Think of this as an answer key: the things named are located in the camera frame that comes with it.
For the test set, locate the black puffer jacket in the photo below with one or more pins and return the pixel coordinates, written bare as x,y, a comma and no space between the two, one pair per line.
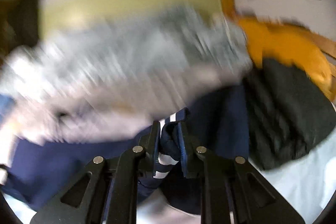
288,114

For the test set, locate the white navy striped track jacket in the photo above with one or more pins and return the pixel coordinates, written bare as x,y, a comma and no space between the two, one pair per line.
218,120

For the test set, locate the dark wooden cabinet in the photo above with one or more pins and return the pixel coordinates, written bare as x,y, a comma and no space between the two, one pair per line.
19,24

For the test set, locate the pale pink buttoned coat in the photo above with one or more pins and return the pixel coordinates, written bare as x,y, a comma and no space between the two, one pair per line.
117,112

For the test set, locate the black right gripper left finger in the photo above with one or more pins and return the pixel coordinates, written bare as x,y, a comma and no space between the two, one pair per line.
132,176

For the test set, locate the grey fluffy blanket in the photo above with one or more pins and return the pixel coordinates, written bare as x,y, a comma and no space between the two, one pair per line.
156,62

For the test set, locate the white bed sheet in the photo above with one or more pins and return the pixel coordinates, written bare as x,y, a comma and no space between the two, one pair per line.
307,183

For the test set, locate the yellow pillow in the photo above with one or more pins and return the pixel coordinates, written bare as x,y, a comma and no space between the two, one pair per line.
290,44

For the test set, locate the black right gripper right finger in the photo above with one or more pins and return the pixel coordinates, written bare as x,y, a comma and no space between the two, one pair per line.
214,175

